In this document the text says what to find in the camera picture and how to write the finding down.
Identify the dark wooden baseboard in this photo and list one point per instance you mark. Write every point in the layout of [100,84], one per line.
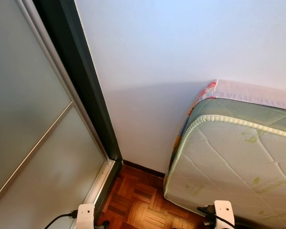
[143,169]

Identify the frosted glass sliding door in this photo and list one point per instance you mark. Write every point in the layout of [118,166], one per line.
[28,95]

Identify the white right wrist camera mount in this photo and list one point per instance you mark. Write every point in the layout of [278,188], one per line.
[224,212]

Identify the black wardrobe frame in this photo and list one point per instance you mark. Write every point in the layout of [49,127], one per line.
[76,62]

